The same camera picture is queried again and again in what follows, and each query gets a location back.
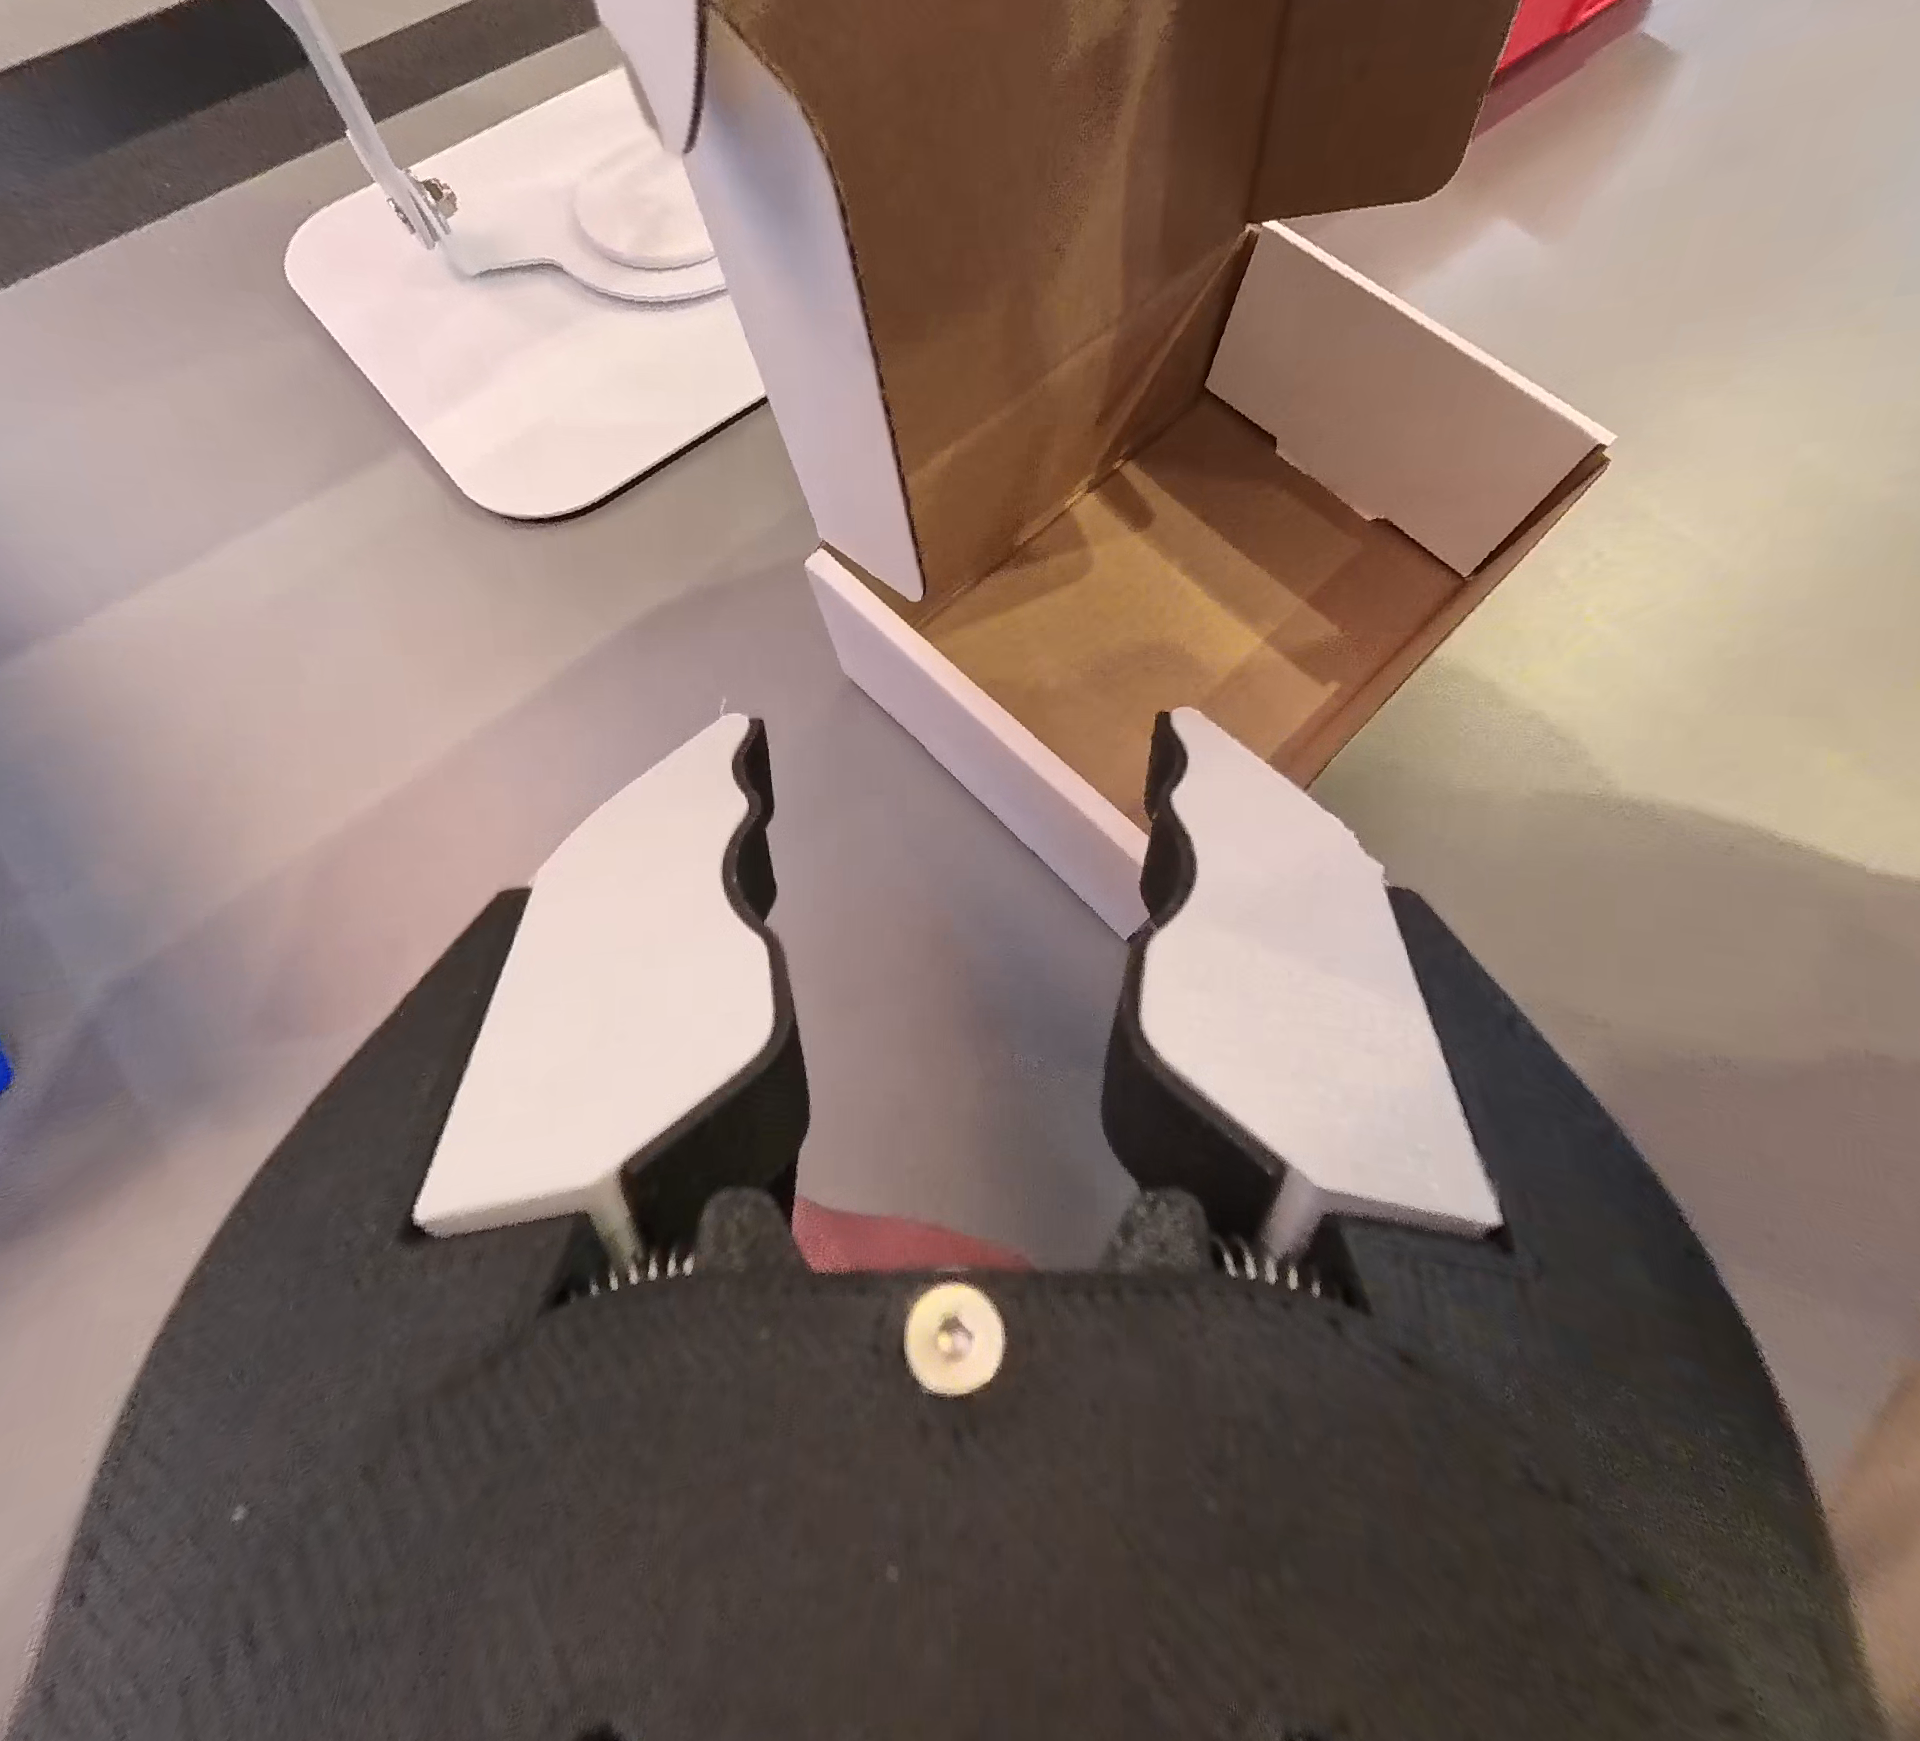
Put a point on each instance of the white metal stand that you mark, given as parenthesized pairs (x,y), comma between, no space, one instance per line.
(513,388)

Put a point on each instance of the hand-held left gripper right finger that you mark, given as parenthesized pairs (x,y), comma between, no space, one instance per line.
(1288,1020)

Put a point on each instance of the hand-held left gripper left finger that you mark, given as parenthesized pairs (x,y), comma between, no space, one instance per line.
(616,1020)

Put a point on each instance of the blue plastic bin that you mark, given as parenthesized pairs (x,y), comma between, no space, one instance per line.
(3,1088)

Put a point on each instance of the person's beige clothing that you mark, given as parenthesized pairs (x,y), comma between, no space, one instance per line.
(1892,1502)

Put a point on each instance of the white cardboard box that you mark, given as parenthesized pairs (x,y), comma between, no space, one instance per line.
(1050,120)

